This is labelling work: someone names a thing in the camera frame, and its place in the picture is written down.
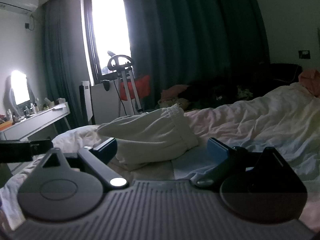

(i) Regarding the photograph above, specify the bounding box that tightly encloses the window with dark frame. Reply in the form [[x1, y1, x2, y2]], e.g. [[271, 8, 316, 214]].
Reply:
[[83, 0, 131, 85]]

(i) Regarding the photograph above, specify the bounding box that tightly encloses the white cabinet under window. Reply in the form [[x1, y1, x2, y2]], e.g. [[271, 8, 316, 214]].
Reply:
[[91, 81, 130, 125]]

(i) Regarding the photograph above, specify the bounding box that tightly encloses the black wall switch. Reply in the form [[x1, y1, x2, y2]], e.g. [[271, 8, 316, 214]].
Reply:
[[298, 50, 311, 60]]

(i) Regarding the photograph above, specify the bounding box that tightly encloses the dark green left curtain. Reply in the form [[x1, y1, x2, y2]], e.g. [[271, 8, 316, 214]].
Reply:
[[43, 0, 83, 128]]

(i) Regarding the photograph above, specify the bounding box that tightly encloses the dark green curtain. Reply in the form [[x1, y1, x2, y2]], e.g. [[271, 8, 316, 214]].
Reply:
[[124, 0, 270, 109], [43, 0, 83, 128]]

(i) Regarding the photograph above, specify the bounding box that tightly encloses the red cloth on stand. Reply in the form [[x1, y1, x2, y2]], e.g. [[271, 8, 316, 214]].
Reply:
[[120, 75, 151, 101]]

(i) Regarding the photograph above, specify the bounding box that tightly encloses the dark green right curtain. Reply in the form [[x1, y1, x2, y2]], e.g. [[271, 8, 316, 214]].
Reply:
[[124, 0, 270, 109]]

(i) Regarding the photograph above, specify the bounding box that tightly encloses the white zip-up jacket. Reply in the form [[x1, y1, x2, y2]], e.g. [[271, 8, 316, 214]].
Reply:
[[97, 104, 199, 171]]

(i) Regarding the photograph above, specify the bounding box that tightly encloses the white panel heater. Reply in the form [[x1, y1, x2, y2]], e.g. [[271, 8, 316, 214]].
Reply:
[[79, 81, 93, 125]]

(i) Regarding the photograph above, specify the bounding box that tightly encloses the lit vanity mirror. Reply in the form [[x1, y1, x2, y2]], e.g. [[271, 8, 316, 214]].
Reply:
[[8, 70, 35, 115]]

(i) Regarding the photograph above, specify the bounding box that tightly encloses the orange pillow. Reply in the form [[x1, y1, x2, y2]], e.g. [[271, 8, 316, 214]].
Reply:
[[298, 69, 320, 98]]

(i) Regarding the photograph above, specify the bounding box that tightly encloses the white dressing table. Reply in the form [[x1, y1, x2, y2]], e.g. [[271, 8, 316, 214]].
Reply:
[[1, 102, 71, 140]]

